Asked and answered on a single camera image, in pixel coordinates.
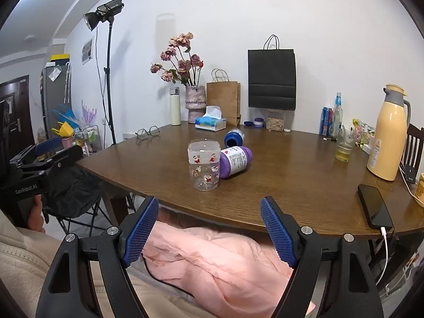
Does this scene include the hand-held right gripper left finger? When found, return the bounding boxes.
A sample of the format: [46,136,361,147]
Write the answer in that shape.
[35,196,160,318]

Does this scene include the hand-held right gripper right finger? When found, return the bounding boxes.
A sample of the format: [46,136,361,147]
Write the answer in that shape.
[260,196,385,318]

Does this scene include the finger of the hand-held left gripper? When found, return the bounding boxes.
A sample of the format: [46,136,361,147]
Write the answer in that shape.
[46,144,84,177]
[33,135,64,156]

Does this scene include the clear cartoon print cup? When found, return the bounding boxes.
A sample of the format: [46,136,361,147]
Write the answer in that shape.
[188,138,221,192]

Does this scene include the person's left forearm beige sleeve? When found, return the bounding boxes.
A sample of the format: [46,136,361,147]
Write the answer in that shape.
[0,202,87,318]

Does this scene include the person's left hand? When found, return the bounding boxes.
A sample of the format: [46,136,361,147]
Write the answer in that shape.
[28,195,46,234]

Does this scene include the metal storage rack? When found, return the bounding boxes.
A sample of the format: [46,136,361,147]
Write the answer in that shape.
[74,125,100,156]

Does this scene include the black folding chair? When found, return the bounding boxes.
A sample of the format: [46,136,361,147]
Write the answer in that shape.
[42,165,104,236]

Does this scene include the blue plastic hangers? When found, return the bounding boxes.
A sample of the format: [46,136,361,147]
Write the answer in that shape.
[52,104,82,128]

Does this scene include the purple plastic hangers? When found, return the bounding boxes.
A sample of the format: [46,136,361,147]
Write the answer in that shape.
[81,100,98,128]

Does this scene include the grey refrigerator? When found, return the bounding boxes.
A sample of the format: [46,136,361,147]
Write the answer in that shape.
[40,61,72,137]

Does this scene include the dark brown door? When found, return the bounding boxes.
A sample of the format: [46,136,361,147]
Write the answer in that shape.
[0,74,35,148]

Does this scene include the beige fleece clothing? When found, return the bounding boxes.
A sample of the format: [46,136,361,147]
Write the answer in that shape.
[94,267,216,318]

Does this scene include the pink quilted cloth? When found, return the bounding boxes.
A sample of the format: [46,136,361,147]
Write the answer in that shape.
[142,220,315,318]

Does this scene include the purple bottle white label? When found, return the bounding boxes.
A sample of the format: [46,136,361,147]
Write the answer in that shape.
[219,146,253,179]

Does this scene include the black smartphone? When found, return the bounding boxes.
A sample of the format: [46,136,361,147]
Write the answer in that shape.
[357,184,395,230]

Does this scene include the blue cap small bottle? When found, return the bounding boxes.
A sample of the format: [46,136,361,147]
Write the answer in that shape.
[224,128,246,147]

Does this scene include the glass of green tea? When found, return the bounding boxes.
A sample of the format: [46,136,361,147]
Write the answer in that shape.
[335,126,357,162]

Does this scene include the clear grain container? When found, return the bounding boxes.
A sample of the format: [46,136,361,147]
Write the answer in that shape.
[266,109,285,132]

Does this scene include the white thermos bottle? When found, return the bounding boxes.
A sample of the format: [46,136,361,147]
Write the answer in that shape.
[170,87,182,126]

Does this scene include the blue drink can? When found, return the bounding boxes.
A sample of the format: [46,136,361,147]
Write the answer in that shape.
[320,107,333,136]

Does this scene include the blue tissue box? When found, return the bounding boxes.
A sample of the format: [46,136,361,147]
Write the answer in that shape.
[195,106,227,130]

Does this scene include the clear glass bottle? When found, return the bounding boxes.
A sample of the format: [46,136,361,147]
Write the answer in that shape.
[331,93,344,138]

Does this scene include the pile of snack packets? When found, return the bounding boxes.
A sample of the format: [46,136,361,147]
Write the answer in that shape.
[352,118,377,146]

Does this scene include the pink ceramic vase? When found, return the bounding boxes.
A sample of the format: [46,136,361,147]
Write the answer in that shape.
[185,85,206,124]

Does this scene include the brown paper bag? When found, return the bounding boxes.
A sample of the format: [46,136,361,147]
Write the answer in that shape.
[206,69,242,126]

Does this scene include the cream yellow thermos jug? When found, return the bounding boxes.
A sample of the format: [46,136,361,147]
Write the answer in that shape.
[366,84,412,182]

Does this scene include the dried pink rose bouquet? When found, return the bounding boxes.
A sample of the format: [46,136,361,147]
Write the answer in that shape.
[151,32,204,87]

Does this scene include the black studio light on stand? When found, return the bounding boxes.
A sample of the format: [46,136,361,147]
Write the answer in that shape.
[83,0,125,146]

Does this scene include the yellow cartoon mug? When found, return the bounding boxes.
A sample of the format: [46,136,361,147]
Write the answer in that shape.
[415,174,424,206]

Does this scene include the black paper bag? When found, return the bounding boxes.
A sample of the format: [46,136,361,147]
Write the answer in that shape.
[248,35,296,111]

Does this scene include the dark wooden chair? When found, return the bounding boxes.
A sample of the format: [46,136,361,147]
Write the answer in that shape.
[399,123,424,186]

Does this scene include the thin black cable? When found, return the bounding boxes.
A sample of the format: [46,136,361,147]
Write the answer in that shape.
[142,258,197,298]

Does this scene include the black frame eyeglasses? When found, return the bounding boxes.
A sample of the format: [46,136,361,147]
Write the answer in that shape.
[135,126,161,140]

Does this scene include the wall poster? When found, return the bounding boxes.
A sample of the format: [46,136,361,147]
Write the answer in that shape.
[81,39,93,65]

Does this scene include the white charging cable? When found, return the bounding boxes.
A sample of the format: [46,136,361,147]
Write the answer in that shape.
[377,227,392,287]

